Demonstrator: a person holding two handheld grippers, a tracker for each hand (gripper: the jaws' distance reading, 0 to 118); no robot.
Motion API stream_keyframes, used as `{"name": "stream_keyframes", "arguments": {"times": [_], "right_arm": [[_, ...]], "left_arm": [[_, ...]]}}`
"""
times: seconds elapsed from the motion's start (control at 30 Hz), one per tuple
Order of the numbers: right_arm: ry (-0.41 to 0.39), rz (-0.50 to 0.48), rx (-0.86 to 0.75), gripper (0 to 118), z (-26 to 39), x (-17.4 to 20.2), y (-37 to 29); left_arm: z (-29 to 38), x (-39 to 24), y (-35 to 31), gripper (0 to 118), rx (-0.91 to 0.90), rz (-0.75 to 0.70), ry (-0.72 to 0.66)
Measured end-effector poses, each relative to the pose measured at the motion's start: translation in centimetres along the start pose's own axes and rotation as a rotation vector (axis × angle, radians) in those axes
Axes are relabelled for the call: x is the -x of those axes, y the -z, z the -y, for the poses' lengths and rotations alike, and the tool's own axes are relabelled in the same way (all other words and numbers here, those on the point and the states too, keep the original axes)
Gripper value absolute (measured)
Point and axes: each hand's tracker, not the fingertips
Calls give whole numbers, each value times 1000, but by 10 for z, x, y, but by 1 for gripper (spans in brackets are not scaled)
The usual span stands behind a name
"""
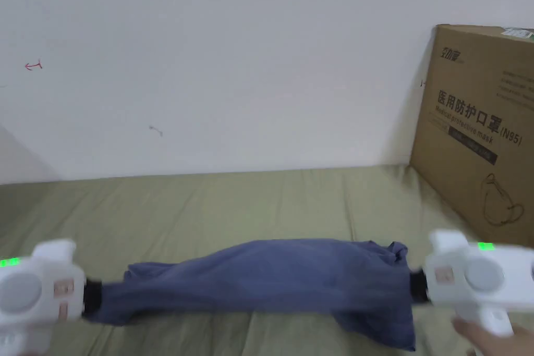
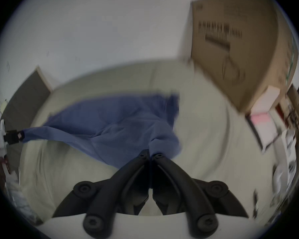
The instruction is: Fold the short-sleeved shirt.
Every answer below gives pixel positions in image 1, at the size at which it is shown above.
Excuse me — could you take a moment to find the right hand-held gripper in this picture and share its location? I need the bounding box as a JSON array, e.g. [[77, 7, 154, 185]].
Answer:
[[408, 229, 534, 339]]

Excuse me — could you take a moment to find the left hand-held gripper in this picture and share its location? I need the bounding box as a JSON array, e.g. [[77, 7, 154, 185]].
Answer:
[[0, 239, 103, 356]]

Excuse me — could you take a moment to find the dark blue shirt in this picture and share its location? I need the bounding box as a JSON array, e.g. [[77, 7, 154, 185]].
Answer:
[[83, 239, 418, 352]]

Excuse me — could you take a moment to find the person's right hand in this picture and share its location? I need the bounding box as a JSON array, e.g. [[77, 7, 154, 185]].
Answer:
[[452, 317, 534, 356]]

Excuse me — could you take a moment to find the brown cardboard carton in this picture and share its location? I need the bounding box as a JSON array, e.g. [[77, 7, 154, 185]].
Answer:
[[408, 24, 534, 248]]

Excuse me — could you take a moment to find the bed with pale green sheet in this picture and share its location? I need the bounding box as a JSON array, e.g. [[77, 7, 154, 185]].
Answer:
[[0, 164, 534, 356]]

